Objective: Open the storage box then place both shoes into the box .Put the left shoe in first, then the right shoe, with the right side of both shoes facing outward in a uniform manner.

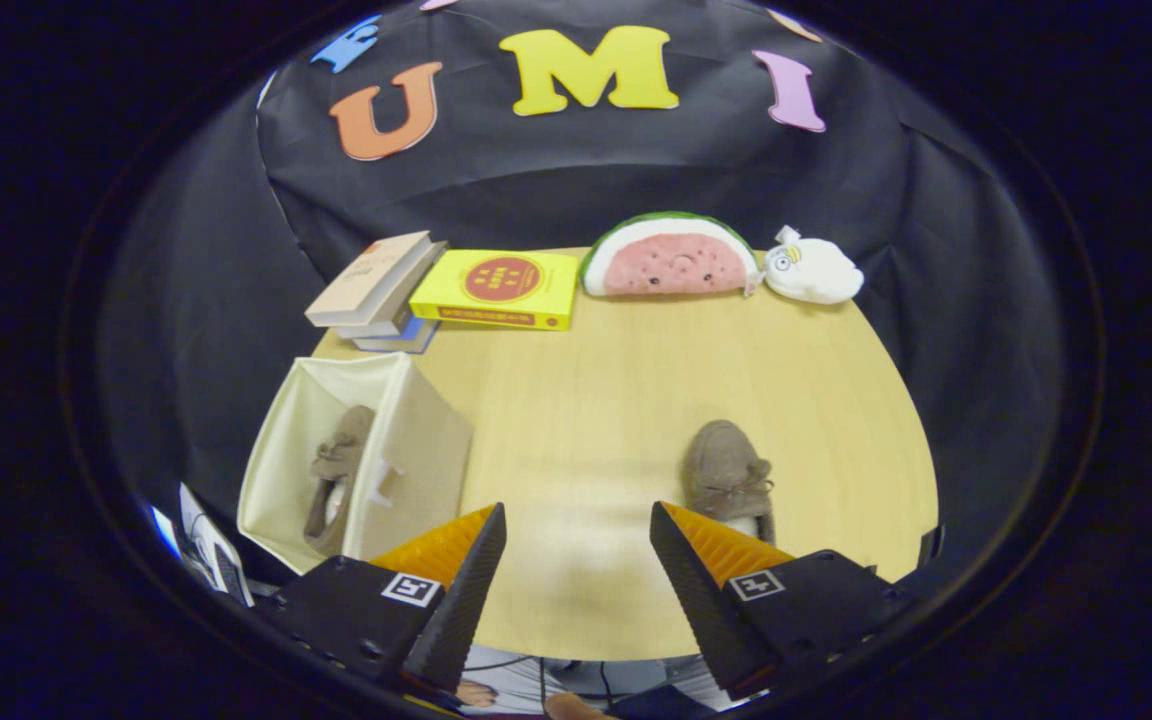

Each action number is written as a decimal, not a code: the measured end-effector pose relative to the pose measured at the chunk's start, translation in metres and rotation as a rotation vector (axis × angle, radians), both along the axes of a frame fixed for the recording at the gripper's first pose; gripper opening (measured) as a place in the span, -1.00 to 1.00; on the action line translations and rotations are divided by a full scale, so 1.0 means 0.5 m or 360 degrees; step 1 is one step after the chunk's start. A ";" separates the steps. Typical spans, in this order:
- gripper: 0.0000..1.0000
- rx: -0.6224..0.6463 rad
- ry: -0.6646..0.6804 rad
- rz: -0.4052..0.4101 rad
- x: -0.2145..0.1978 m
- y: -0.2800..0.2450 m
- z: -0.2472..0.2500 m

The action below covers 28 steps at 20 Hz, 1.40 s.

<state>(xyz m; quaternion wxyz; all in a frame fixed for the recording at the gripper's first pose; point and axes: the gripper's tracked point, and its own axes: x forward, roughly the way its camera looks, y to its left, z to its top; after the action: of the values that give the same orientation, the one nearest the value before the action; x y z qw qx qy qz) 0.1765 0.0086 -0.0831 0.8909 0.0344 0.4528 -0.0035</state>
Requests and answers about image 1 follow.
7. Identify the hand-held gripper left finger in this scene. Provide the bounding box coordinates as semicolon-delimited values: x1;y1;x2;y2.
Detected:
271;502;508;696

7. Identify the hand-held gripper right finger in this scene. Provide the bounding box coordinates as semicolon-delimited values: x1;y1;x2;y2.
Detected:
649;500;922;701

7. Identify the brown shoe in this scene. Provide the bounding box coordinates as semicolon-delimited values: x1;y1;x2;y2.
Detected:
683;419;776;546
303;404;377;557

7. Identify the beige fabric storage box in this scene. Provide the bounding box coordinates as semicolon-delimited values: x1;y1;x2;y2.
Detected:
237;352;475;576

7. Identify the person's clothing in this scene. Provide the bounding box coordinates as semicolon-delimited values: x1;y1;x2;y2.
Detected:
454;645;737;716

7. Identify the computer screen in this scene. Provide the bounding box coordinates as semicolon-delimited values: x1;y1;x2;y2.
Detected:
151;483;257;608

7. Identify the blue book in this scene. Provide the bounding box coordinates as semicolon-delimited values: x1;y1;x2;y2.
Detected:
351;316;442;355

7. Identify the grey book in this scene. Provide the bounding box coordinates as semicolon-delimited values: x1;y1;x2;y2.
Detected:
334;240;449;341

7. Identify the yellow book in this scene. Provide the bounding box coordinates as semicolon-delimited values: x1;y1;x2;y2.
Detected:
408;249;581;332

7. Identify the beige book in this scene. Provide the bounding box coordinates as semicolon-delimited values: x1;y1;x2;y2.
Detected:
304;231;434;329

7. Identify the watermelon slice plush toy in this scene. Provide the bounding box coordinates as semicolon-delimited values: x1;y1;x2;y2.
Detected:
579;211;763;299

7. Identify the white plush toy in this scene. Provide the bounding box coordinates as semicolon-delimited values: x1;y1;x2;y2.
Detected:
763;225;866;306

